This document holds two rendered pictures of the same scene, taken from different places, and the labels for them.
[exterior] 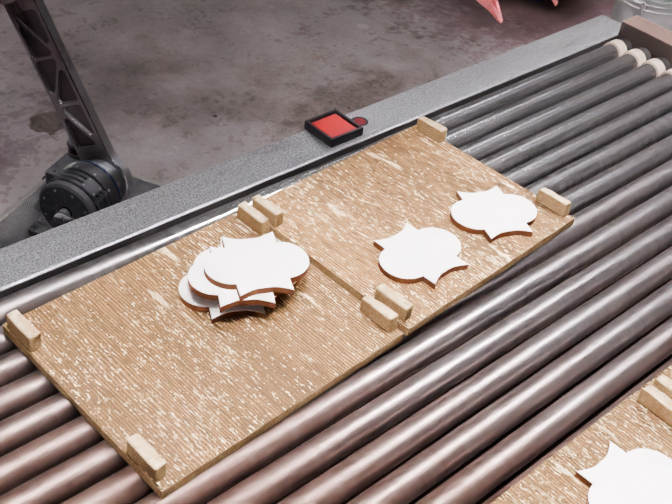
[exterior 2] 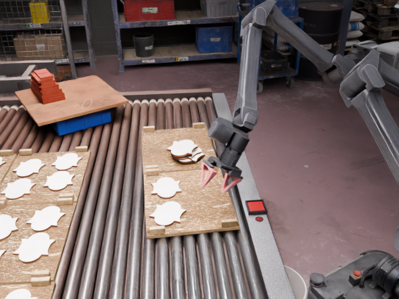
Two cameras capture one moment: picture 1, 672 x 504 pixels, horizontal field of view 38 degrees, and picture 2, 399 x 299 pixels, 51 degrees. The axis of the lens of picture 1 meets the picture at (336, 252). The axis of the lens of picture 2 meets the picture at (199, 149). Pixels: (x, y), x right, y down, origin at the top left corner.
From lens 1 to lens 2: 2.49 m
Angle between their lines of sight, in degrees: 97
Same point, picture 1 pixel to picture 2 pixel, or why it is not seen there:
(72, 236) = not seen: hidden behind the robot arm
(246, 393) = (152, 146)
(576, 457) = (78, 178)
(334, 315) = (161, 165)
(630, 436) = (69, 190)
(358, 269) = (173, 175)
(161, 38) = not seen: outside the picture
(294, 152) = (248, 194)
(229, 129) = not seen: outside the picture
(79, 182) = (388, 261)
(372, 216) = (193, 188)
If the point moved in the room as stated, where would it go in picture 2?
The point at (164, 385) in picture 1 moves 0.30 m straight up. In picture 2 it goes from (166, 137) to (163, 83)
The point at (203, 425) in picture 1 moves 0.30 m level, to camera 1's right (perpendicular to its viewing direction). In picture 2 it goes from (150, 139) to (104, 162)
